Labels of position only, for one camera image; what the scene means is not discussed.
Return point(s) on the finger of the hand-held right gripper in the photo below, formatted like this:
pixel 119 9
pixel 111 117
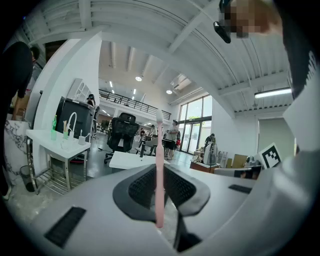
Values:
pixel 225 171

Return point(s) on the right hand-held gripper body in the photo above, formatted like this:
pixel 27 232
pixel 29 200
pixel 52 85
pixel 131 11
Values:
pixel 271 155

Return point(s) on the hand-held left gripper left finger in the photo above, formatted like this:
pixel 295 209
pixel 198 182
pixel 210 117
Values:
pixel 100 212

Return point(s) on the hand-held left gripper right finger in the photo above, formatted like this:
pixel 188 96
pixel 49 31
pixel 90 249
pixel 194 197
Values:
pixel 237 220

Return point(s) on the pink toothbrush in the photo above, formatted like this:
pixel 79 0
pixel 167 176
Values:
pixel 159 175

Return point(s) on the flat cardboard sheet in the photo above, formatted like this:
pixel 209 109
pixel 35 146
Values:
pixel 237 161

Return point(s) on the white rounded appliance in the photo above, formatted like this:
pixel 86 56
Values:
pixel 210 153

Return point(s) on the brown wooden cabinet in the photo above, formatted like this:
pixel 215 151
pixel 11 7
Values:
pixel 202 167

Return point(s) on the glass door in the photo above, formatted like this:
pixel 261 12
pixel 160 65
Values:
pixel 195 120

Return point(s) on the ceiling tube light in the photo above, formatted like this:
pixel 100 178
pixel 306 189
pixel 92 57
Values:
pixel 272 93

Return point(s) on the white cup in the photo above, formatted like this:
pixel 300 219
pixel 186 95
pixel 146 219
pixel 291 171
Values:
pixel 81 140

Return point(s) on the white toothbrush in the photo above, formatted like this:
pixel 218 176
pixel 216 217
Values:
pixel 81 132
pixel 87 135

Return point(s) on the beige chair with black legs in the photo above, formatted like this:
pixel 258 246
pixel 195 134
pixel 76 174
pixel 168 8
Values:
pixel 150 143

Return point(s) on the black mesh waste bin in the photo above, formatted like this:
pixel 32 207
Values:
pixel 27 177

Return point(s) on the white curved faucet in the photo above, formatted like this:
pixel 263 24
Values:
pixel 72 135

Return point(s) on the black office chair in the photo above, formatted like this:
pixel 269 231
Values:
pixel 123 132

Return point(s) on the green translucent cup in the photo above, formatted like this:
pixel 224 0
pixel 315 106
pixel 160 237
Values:
pixel 65 135

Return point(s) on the green plastic bottle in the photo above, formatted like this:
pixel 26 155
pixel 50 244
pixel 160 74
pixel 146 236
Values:
pixel 53 132

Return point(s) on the beige tube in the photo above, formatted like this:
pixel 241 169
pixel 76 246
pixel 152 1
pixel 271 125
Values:
pixel 65 126

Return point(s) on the black printed t-shirt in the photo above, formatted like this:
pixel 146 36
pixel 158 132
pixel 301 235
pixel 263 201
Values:
pixel 297 62

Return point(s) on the round ceiling light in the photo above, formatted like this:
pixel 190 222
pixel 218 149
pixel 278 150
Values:
pixel 169 92
pixel 138 78

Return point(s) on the black cabinet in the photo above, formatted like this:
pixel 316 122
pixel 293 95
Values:
pixel 80 117

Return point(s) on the ceiling air conditioner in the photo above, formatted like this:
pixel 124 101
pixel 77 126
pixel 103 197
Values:
pixel 181 81

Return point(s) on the white marble counter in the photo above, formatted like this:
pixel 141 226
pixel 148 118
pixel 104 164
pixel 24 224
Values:
pixel 15 150

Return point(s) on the black mezzanine railing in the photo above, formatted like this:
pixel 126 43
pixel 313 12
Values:
pixel 135 102

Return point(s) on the white panel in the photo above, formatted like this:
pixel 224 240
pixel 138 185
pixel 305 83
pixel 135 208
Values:
pixel 75 87

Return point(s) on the cardboard box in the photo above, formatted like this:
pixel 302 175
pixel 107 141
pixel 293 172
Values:
pixel 21 105

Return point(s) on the black head-mounted camera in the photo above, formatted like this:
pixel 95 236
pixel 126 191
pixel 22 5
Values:
pixel 222 32

